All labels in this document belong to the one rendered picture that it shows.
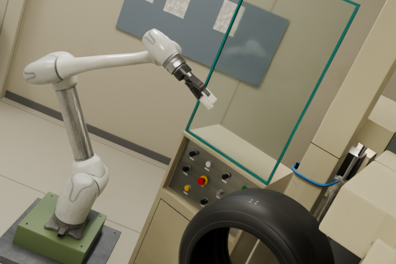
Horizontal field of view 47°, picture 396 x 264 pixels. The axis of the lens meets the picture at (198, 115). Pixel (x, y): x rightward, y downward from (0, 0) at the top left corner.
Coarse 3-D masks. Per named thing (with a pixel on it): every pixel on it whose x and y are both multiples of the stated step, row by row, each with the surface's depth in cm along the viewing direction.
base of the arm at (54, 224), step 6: (54, 210) 227; (54, 216) 216; (48, 222) 215; (54, 222) 215; (60, 222) 213; (84, 222) 221; (48, 228) 213; (54, 228) 213; (60, 228) 212; (66, 228) 213; (72, 228) 215; (78, 228) 217; (60, 234) 209; (66, 234) 214; (72, 234) 214; (78, 234) 216
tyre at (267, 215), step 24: (240, 192) 176; (264, 192) 174; (216, 216) 165; (240, 216) 159; (264, 216) 157; (288, 216) 159; (312, 216) 170; (192, 240) 171; (216, 240) 198; (264, 240) 154; (288, 240) 152; (312, 240) 158
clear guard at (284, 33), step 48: (240, 0) 223; (288, 0) 211; (336, 0) 199; (240, 48) 226; (288, 48) 213; (336, 48) 200; (240, 96) 228; (288, 96) 215; (240, 144) 231; (288, 144) 217
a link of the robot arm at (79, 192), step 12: (72, 180) 211; (84, 180) 212; (60, 192) 215; (72, 192) 209; (84, 192) 210; (96, 192) 219; (60, 204) 212; (72, 204) 209; (84, 204) 211; (60, 216) 213; (72, 216) 212; (84, 216) 216
